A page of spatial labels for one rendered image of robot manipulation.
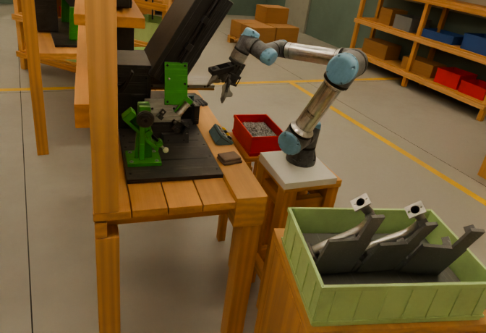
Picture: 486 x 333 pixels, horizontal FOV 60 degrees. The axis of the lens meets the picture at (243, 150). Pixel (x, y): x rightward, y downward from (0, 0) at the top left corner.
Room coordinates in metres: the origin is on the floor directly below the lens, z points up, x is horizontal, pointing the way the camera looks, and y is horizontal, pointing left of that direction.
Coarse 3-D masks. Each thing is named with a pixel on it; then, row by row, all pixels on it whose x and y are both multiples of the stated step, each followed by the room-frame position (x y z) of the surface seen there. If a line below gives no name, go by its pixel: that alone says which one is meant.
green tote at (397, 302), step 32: (288, 224) 1.32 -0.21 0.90; (320, 224) 1.37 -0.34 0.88; (352, 224) 1.40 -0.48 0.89; (384, 224) 1.43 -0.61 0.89; (288, 256) 1.24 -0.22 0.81; (320, 288) 0.95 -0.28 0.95; (352, 288) 0.96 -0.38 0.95; (384, 288) 0.99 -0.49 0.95; (416, 288) 1.01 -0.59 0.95; (448, 288) 1.03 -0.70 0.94; (480, 288) 1.06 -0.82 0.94; (320, 320) 0.95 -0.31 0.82; (352, 320) 0.97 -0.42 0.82; (384, 320) 0.99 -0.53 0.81; (416, 320) 1.02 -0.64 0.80; (448, 320) 1.05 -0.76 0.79
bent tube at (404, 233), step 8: (408, 208) 1.11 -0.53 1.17; (416, 208) 1.12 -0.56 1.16; (424, 208) 1.09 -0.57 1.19; (408, 216) 1.09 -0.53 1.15; (416, 216) 1.10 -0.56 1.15; (424, 216) 1.11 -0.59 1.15; (416, 224) 1.14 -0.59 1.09; (400, 232) 1.16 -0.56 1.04; (408, 232) 1.15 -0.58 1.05; (376, 240) 1.17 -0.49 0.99; (384, 240) 1.16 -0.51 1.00; (392, 240) 1.15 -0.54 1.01; (368, 248) 1.16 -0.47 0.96
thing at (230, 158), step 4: (228, 152) 1.79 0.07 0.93; (232, 152) 1.80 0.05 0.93; (220, 156) 1.75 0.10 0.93; (224, 156) 1.75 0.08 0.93; (228, 156) 1.75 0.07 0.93; (232, 156) 1.76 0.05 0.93; (236, 156) 1.76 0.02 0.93; (240, 156) 1.77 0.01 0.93; (220, 160) 1.74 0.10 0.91; (224, 160) 1.72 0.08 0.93; (228, 160) 1.72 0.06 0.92; (232, 160) 1.74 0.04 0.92; (236, 160) 1.75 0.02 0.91; (240, 160) 1.76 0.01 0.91; (224, 164) 1.71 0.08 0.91; (228, 164) 1.72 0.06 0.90
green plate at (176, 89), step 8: (168, 64) 1.99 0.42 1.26; (176, 64) 2.01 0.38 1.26; (184, 64) 2.02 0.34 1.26; (168, 72) 1.98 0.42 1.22; (176, 72) 2.00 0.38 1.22; (184, 72) 2.01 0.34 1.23; (168, 80) 1.97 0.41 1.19; (176, 80) 1.99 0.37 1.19; (184, 80) 2.00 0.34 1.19; (168, 88) 1.96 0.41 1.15; (176, 88) 1.98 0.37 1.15; (184, 88) 2.00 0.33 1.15; (168, 96) 1.95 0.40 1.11; (176, 96) 1.97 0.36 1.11; (184, 96) 1.99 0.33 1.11; (168, 104) 1.94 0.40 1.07; (176, 104) 1.96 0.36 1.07
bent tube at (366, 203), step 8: (352, 200) 1.10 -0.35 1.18; (360, 200) 1.10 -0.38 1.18; (368, 200) 1.08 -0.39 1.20; (360, 208) 1.07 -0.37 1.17; (368, 208) 1.09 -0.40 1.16; (360, 224) 1.14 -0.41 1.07; (344, 232) 1.14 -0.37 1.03; (352, 232) 1.13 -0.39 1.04; (312, 248) 1.13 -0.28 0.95; (320, 248) 1.12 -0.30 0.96
